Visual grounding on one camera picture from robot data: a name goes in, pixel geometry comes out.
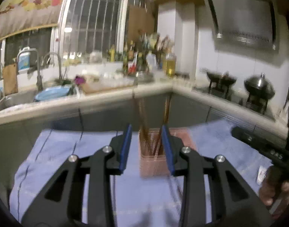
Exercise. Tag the large cooking oil bottle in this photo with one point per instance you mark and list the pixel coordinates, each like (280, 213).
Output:
(170, 64)

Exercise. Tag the black gas stove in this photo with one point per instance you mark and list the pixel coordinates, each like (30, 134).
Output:
(253, 103)

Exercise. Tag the wooden cutting board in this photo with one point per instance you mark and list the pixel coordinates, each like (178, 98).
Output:
(105, 85)

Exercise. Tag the fruit pattern roller blind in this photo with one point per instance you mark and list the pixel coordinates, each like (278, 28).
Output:
(17, 16)

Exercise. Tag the lidded black wok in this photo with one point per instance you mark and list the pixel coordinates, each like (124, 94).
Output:
(258, 85)

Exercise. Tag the small upright cutting board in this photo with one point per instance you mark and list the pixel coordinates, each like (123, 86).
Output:
(10, 79)

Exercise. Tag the blue checked tablecloth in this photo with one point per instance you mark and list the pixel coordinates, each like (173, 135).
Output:
(140, 201)

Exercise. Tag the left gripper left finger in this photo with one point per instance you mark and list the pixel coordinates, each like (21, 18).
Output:
(79, 193)

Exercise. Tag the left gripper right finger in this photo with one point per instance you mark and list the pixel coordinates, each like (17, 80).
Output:
(214, 193)

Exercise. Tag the pink plastic utensil basket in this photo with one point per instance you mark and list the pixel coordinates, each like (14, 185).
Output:
(152, 165)

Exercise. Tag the person's right hand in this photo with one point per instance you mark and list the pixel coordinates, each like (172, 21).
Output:
(272, 188)

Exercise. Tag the steel range hood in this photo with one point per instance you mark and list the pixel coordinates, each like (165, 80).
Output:
(251, 23)

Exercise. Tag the blue plastic basin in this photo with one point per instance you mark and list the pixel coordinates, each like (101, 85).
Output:
(52, 93)

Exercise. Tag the steel kitchen faucet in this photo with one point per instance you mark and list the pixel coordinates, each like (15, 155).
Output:
(39, 83)

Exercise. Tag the black wok with handle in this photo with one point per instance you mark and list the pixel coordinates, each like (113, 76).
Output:
(220, 79)

